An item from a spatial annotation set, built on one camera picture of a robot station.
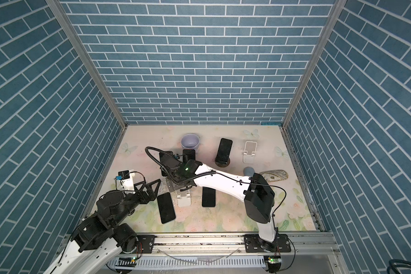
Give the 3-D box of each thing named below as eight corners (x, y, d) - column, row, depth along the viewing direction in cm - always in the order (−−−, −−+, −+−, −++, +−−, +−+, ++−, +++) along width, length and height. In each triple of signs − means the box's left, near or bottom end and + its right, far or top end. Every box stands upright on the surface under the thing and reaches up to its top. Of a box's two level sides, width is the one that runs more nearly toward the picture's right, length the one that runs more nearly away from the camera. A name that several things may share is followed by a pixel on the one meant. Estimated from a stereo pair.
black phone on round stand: (215, 164, 102) (216, 153, 93) (220, 149, 109) (221, 137, 100) (226, 167, 101) (228, 155, 92) (230, 151, 108) (232, 139, 99)
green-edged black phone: (201, 206, 87) (201, 204, 85) (202, 188, 93) (202, 186, 91) (215, 206, 87) (215, 204, 85) (215, 188, 93) (215, 187, 91)
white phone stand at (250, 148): (243, 163, 103) (246, 152, 94) (241, 152, 108) (244, 141, 100) (254, 163, 103) (258, 152, 94) (252, 152, 108) (256, 141, 100)
